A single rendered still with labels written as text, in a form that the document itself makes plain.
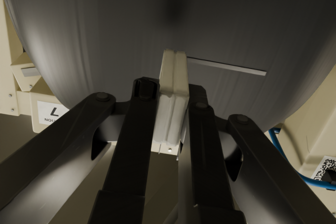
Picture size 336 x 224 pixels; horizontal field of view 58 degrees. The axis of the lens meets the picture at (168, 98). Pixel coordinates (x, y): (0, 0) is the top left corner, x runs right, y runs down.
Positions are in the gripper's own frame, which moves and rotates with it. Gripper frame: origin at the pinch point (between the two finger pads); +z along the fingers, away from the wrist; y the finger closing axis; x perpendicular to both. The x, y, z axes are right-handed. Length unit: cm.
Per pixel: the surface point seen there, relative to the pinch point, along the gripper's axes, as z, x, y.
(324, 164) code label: 28.4, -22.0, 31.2
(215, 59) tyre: 5.2, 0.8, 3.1
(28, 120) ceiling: 294, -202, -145
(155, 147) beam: 58, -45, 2
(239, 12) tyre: 4.2, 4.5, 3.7
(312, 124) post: 30.9, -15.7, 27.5
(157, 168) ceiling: 251, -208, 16
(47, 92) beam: 57, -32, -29
